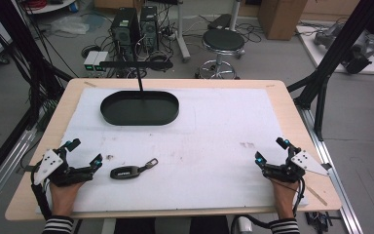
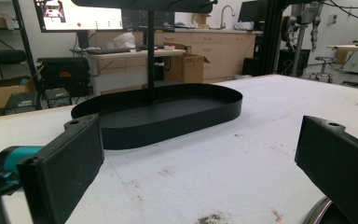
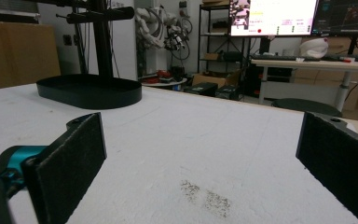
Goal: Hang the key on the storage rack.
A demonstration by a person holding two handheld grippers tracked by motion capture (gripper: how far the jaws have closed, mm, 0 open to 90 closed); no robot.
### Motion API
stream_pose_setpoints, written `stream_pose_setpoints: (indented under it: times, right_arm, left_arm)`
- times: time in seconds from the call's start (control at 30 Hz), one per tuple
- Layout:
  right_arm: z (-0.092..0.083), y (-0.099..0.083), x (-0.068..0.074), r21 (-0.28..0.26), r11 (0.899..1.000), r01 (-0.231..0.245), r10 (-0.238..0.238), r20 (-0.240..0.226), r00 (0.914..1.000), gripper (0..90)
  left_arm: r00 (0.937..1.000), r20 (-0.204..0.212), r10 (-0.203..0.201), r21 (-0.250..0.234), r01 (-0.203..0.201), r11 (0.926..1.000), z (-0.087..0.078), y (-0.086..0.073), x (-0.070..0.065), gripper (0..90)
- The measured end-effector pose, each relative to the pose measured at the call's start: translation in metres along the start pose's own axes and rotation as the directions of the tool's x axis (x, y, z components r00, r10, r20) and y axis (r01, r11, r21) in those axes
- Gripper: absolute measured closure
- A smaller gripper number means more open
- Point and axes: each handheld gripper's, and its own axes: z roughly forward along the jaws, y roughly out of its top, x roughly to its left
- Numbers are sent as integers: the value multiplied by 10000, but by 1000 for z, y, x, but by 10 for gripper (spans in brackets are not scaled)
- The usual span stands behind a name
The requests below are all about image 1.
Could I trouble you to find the person's left hand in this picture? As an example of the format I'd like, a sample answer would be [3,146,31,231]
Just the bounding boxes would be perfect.
[49,180,86,217]

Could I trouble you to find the white power supply box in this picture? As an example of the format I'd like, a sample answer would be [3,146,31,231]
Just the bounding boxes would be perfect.
[93,51,109,73]
[83,50,100,72]

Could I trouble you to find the brown cardboard box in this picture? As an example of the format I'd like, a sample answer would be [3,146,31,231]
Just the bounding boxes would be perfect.
[256,0,309,42]

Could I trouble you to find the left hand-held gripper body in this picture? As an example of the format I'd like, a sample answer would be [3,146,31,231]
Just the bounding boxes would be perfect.
[33,147,95,188]

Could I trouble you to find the person's legs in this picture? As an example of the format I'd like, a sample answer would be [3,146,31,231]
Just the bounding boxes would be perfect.
[113,215,231,234]

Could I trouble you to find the black round stool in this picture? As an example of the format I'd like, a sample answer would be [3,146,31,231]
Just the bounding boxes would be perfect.
[196,27,246,80]

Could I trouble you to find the black car key fob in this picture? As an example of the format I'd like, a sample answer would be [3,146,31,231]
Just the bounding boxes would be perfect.
[109,157,160,180]

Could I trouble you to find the person's right hand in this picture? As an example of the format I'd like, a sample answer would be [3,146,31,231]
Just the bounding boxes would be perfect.
[270,177,302,219]

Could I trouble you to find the slim black computer tower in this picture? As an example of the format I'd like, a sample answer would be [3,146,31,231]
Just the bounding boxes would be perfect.
[139,5,160,54]

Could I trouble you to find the small black electronic parts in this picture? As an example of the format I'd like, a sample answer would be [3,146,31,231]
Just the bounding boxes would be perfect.
[304,211,338,229]

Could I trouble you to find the white round table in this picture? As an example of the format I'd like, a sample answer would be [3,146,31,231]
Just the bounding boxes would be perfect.
[24,0,77,15]

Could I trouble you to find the grey metal stand leg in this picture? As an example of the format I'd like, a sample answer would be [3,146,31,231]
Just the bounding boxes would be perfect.
[173,0,192,63]

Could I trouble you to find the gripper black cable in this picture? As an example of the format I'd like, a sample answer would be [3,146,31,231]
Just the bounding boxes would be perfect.
[229,175,307,230]
[29,160,54,221]

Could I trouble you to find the black oval tray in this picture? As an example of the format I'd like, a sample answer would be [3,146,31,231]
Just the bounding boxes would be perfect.
[99,90,180,127]

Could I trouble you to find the large black computer tower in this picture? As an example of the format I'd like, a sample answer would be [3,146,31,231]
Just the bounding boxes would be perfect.
[110,7,141,62]

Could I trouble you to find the clear plastic bag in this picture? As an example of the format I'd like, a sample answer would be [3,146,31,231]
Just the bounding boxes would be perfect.
[49,15,92,36]

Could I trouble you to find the black metal frame strut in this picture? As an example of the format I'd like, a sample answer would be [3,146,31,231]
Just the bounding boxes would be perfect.
[286,0,374,141]
[0,0,74,193]

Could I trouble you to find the black T-shaped stand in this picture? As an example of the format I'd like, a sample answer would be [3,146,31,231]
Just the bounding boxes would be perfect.
[98,60,174,100]

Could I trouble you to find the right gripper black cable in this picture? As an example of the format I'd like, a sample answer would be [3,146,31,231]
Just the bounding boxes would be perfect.
[229,175,307,230]

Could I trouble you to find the grey robot device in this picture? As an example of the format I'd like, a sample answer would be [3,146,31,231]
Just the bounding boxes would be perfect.
[313,22,374,75]

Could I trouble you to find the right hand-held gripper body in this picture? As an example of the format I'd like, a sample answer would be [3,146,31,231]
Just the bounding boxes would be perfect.
[262,145,330,184]

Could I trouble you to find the aluminium rail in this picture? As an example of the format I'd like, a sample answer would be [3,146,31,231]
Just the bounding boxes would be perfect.
[295,104,365,234]
[0,127,39,219]

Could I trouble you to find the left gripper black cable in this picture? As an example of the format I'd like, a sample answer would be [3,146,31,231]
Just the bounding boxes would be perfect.
[29,160,54,221]

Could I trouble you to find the white foam mat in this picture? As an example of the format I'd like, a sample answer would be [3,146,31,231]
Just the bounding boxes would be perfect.
[34,87,310,215]

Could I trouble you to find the thin wooden strip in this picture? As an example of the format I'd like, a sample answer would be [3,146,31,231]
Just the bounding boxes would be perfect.
[304,184,329,207]

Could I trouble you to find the white floor board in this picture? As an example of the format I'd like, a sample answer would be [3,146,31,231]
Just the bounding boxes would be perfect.
[295,24,374,76]

